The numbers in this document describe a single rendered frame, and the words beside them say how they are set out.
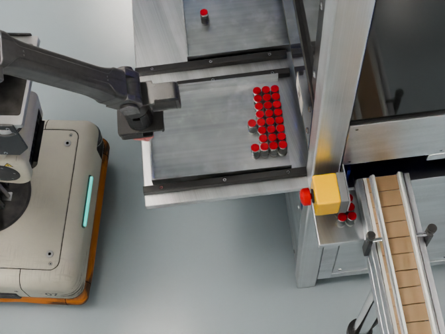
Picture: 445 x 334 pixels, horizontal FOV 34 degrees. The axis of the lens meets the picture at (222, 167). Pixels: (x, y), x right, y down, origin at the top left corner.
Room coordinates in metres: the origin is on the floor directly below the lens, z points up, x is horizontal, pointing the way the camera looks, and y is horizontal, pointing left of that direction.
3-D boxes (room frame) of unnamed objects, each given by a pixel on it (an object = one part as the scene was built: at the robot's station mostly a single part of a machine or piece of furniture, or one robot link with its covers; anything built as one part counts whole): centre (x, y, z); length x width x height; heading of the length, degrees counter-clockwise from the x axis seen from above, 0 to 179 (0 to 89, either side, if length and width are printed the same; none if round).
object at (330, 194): (0.60, -0.23, 0.99); 0.08 x 0.07 x 0.07; 89
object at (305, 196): (0.61, -0.18, 0.99); 0.04 x 0.04 x 0.04; 89
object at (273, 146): (0.85, -0.13, 0.90); 0.18 x 0.02 x 0.05; 178
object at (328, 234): (0.59, -0.27, 0.87); 0.14 x 0.13 x 0.02; 89
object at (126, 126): (0.80, 0.17, 1.13); 0.10 x 0.07 x 0.07; 88
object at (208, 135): (0.86, 0.00, 0.90); 0.34 x 0.26 x 0.04; 88
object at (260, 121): (0.86, -0.11, 0.90); 0.18 x 0.02 x 0.05; 178
